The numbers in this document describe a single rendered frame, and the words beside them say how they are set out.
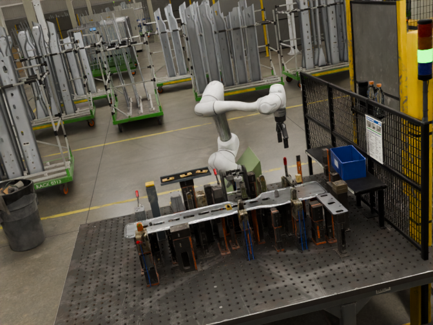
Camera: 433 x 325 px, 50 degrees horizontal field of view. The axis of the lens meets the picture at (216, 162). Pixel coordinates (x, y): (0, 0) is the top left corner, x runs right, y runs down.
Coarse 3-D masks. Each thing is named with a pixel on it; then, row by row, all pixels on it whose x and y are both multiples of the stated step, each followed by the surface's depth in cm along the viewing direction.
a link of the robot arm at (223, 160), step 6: (222, 150) 381; (210, 156) 380; (216, 156) 373; (222, 156) 374; (228, 156) 377; (234, 156) 383; (210, 162) 374; (216, 162) 372; (222, 162) 372; (228, 162) 374; (234, 162) 379; (216, 168) 373; (222, 168) 373; (228, 168) 374; (234, 168) 376
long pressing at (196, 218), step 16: (272, 192) 322; (288, 192) 318; (304, 192) 314; (320, 192) 310; (208, 208) 315; (256, 208) 305; (128, 224) 311; (144, 224) 308; (160, 224) 304; (176, 224) 300
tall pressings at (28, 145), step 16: (0, 64) 617; (0, 80) 626; (16, 80) 629; (0, 96) 649; (16, 96) 630; (0, 112) 633; (16, 112) 635; (0, 128) 636; (16, 128) 643; (32, 128) 651; (0, 144) 641; (16, 144) 674; (32, 144) 651; (16, 160) 655; (32, 160) 657; (0, 176) 658; (16, 176) 658
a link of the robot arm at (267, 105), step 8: (264, 96) 297; (272, 96) 293; (216, 104) 326; (224, 104) 324; (232, 104) 320; (240, 104) 310; (248, 104) 302; (256, 104) 295; (264, 104) 287; (272, 104) 288; (280, 104) 299; (216, 112) 328; (264, 112) 289; (272, 112) 291
